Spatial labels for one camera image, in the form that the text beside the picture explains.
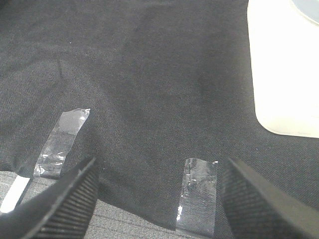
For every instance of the clear tape strip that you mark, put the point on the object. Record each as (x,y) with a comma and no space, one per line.
(59,143)
(197,205)

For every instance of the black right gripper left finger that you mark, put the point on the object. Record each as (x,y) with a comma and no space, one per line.
(62,211)

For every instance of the right clear tape strip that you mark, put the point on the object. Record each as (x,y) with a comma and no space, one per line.
(197,205)

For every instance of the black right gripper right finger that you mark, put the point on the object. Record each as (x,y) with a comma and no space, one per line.
(256,209)

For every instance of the black table cloth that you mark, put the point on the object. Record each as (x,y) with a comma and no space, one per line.
(164,80)

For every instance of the middle clear tape strip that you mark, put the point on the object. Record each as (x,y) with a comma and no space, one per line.
(59,143)

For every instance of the white plastic storage box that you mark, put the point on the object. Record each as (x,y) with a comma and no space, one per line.
(284,49)

